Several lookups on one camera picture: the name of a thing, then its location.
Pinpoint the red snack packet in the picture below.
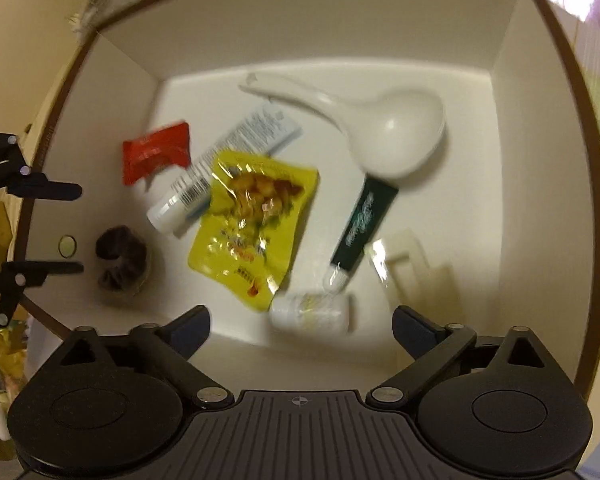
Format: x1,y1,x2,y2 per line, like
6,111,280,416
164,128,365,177
121,120,192,187

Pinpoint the white plastic ladle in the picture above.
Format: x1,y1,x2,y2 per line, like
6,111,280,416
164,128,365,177
238,72,448,180

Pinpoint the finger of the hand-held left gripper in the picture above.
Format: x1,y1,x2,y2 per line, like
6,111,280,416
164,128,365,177
0,131,84,202
0,260,85,332

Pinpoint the yellow snack packet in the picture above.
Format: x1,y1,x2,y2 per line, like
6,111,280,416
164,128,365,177
187,149,321,312

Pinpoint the white cardboard box brown rim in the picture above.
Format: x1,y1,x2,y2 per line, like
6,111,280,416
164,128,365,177
15,0,600,406

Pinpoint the dark green tube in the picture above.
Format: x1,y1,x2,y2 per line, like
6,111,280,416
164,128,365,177
324,174,400,293

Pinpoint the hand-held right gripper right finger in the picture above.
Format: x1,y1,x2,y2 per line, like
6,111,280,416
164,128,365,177
365,305,552,407

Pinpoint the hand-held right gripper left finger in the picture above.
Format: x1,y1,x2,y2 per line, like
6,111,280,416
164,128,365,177
59,305,231,407

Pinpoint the pile of colourful packets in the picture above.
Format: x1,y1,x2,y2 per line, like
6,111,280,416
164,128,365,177
0,317,33,461

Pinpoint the dark brown hair scrunchie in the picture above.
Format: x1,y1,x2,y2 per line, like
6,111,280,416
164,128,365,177
95,225,150,293

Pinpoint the small white bottle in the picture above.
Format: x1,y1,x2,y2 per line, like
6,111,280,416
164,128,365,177
269,291,353,333

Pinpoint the white tube with blue stripe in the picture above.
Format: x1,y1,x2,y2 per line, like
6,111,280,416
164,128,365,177
146,104,302,235

